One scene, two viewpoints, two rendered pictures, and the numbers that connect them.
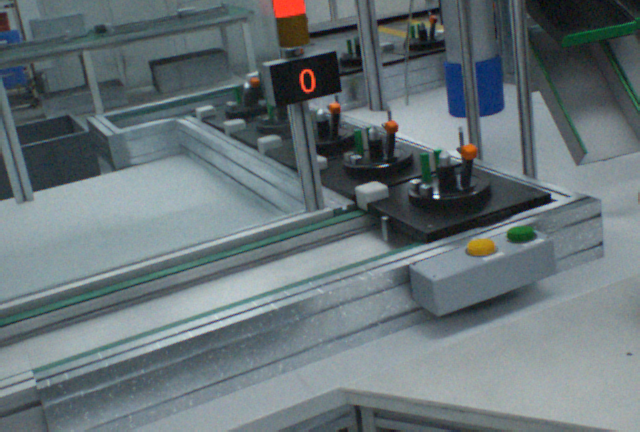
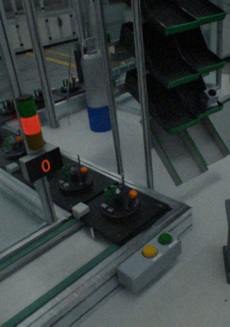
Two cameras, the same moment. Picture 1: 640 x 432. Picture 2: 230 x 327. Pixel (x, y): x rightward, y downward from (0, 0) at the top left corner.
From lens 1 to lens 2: 0.50 m
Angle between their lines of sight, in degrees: 19
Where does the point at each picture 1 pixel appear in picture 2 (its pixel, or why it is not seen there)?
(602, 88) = (181, 144)
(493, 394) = not seen: outside the picture
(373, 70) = (51, 109)
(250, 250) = (23, 255)
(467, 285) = (147, 274)
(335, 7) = not seen: hidden behind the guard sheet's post
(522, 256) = (168, 252)
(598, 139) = (183, 171)
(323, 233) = (59, 236)
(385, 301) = (106, 287)
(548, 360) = (191, 310)
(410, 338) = (120, 301)
